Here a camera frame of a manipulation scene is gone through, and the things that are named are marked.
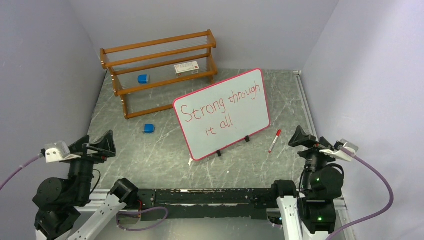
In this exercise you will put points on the white red marker box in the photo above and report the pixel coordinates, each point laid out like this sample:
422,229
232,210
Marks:
186,69

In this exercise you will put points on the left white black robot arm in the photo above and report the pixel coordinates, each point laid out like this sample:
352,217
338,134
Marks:
57,199

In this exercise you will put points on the blue eraser on table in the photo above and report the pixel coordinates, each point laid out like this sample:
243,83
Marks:
148,128

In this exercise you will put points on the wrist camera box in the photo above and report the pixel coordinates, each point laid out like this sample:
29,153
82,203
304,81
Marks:
343,150
58,152

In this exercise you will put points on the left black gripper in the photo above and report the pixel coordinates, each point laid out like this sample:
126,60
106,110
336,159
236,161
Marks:
105,147

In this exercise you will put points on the wooden three-tier shelf rack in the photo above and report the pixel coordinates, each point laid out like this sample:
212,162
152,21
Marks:
156,58

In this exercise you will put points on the white red whiteboard marker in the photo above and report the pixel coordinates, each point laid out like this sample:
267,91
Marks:
277,135

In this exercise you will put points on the pink-framed whiteboard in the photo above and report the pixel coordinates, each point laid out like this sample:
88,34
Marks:
222,114

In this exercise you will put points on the blue eraser on shelf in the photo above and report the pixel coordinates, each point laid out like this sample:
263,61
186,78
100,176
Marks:
143,79

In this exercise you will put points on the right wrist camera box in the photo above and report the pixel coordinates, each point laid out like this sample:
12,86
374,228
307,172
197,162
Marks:
343,150

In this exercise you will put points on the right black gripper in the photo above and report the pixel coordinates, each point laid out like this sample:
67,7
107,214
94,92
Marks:
300,137

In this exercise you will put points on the wire whiteboard stand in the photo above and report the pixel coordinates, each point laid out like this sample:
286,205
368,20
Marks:
245,139

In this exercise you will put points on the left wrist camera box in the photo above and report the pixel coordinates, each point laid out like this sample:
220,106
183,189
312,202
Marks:
58,152

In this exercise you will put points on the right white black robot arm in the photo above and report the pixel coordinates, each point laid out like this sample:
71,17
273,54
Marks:
307,210

